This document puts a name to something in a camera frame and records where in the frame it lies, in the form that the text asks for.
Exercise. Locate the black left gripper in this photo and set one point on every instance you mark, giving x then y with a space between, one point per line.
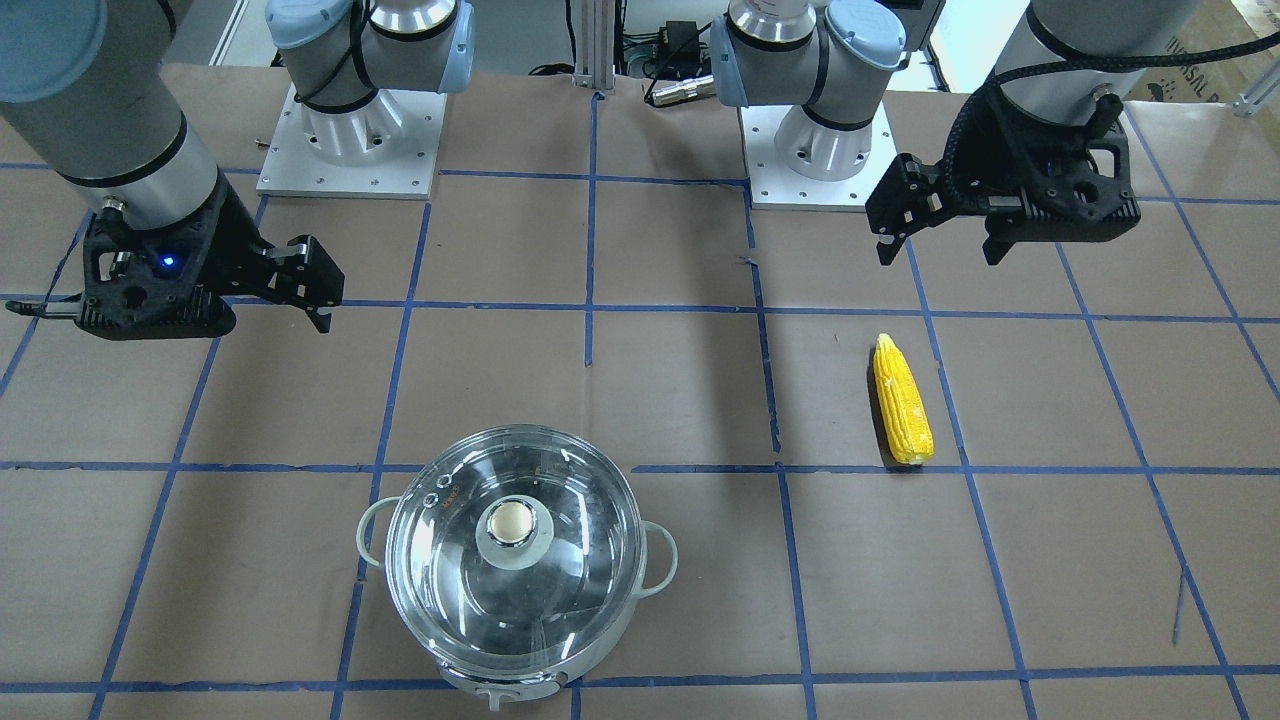
984 152

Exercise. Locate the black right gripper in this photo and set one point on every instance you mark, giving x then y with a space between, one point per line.
226 232

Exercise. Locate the yellow corn cob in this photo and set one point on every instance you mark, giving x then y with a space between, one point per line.
908 430

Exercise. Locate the glass pot lid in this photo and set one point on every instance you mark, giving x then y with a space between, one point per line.
515 550

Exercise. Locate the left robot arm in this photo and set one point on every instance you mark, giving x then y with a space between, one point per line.
835 61

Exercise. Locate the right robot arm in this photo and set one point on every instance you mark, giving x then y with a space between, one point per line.
81 86

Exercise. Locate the pale green cooking pot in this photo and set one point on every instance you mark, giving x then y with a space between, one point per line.
515 590

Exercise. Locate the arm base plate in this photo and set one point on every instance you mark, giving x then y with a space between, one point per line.
386 150
795 164

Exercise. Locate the aluminium frame post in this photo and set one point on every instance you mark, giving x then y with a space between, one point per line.
596 28

